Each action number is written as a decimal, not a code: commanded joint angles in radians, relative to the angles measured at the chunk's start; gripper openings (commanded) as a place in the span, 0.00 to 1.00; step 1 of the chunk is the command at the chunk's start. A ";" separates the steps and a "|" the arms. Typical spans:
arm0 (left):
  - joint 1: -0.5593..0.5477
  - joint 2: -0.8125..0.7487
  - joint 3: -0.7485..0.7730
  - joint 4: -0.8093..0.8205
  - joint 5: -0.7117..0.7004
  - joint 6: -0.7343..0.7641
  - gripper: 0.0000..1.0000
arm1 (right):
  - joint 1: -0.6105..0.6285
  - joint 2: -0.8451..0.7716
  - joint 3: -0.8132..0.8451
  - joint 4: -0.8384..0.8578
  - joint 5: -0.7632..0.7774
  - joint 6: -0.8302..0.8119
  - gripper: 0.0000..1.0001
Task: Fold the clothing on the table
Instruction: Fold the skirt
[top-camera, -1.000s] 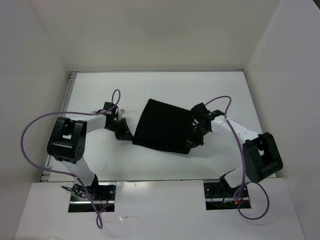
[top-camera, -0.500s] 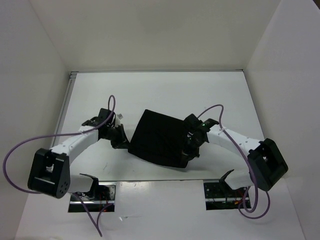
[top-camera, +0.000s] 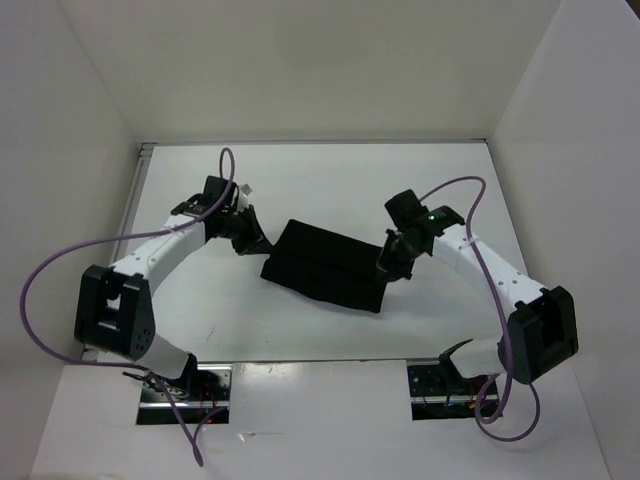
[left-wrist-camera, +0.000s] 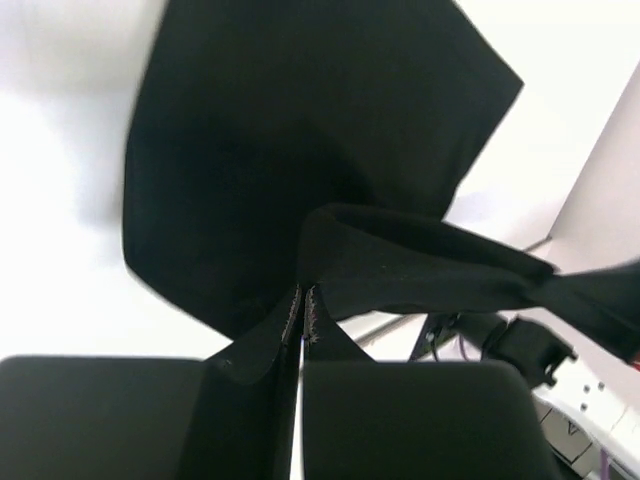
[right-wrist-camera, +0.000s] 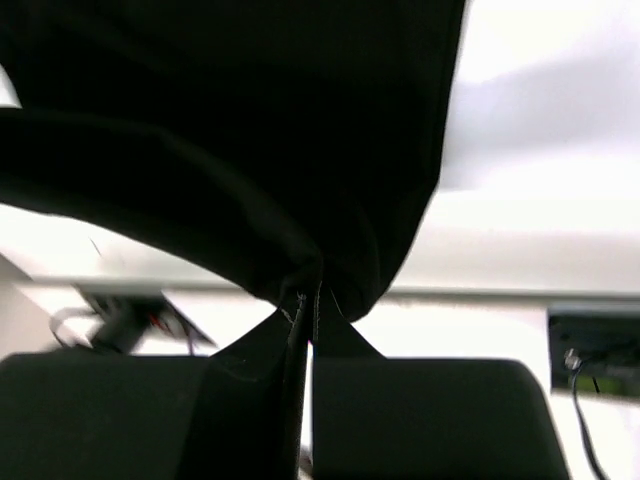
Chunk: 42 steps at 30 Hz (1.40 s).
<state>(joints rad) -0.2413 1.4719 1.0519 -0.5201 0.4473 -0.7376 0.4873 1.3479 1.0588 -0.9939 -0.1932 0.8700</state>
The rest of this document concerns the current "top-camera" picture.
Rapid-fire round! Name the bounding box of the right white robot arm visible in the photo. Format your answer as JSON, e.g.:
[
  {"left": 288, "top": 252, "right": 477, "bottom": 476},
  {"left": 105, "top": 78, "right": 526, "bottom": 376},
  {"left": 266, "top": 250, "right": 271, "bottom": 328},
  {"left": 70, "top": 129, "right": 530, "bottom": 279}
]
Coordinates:
[{"left": 378, "top": 205, "right": 579, "bottom": 393}]

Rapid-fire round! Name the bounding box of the black skirt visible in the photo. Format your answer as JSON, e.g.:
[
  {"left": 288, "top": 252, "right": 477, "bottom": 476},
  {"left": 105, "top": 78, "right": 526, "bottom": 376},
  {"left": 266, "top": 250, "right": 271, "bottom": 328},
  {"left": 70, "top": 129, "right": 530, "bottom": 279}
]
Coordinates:
[{"left": 261, "top": 219, "right": 386, "bottom": 313}]

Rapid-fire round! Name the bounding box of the metal base plate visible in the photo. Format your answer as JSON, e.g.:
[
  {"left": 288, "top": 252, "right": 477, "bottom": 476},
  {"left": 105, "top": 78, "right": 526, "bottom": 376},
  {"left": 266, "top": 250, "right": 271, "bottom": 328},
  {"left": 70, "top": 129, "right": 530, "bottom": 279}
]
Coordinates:
[
  {"left": 136, "top": 363, "right": 233, "bottom": 426},
  {"left": 407, "top": 362, "right": 488, "bottom": 421}
]

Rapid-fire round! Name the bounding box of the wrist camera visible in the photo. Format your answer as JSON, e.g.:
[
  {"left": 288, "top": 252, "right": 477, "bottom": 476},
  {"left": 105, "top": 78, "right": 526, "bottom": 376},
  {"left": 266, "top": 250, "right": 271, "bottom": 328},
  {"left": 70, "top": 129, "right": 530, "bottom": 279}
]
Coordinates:
[
  {"left": 384, "top": 189, "right": 429, "bottom": 231},
  {"left": 236, "top": 184, "right": 252, "bottom": 212}
]

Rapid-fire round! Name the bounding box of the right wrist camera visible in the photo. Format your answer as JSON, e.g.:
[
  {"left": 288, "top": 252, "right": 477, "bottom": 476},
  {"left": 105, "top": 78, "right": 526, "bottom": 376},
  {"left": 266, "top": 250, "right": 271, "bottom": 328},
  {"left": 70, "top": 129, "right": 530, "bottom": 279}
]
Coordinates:
[{"left": 384, "top": 189, "right": 429, "bottom": 231}]

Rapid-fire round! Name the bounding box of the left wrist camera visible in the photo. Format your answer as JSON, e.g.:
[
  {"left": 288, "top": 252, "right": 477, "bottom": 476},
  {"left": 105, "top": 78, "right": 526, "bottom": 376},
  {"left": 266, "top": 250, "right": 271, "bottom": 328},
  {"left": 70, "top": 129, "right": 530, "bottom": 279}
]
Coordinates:
[{"left": 236, "top": 184, "right": 252, "bottom": 212}]

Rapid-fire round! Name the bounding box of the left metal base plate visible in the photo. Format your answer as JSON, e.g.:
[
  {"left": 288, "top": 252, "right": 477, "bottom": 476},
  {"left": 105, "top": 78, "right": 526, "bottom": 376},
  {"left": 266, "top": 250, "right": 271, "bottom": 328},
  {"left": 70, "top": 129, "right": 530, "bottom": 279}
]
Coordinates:
[{"left": 136, "top": 363, "right": 233, "bottom": 426}]

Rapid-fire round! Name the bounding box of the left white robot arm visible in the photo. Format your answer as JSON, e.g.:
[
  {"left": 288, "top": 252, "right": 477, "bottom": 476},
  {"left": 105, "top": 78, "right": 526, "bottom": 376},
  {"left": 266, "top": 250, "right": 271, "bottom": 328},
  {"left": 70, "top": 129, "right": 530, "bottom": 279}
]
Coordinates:
[{"left": 74, "top": 176, "right": 271, "bottom": 400}]

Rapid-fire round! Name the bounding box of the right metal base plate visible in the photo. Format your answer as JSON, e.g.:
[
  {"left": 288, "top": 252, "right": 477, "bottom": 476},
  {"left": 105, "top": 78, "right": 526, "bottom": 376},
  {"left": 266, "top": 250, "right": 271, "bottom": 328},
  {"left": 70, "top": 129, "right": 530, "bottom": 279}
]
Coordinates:
[{"left": 407, "top": 362, "right": 488, "bottom": 421}]

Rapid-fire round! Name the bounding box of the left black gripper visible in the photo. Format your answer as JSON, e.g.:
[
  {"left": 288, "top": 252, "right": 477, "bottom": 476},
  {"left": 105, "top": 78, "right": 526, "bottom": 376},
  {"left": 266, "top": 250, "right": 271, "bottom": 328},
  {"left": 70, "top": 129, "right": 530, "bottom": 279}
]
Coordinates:
[{"left": 219, "top": 204, "right": 275, "bottom": 255}]

